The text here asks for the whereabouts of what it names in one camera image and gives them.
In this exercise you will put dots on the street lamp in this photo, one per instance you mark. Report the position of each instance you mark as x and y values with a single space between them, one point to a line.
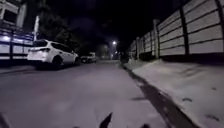
114 42

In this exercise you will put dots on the vehicle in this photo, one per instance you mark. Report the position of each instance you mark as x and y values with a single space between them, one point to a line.
88 58

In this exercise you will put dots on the grey asphalt road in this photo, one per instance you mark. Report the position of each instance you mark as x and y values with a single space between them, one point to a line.
73 93

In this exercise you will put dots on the dark kerb strip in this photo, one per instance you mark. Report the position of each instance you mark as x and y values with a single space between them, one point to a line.
157 100

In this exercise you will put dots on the white car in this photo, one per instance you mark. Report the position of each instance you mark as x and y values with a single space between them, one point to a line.
50 54

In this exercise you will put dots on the dark trees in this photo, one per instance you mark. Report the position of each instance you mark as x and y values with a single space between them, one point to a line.
58 28

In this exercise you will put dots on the robot's own part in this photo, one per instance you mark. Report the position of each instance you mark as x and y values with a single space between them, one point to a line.
145 126

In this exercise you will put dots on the pale concrete pavement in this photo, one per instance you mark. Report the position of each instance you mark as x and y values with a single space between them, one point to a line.
190 85

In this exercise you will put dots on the pale barred fence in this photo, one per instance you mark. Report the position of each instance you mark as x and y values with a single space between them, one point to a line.
13 46

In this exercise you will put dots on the pale building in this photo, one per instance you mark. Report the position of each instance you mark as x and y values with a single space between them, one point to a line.
11 13

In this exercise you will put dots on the pale concrete panel wall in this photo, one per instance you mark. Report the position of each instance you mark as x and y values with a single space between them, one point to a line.
204 30

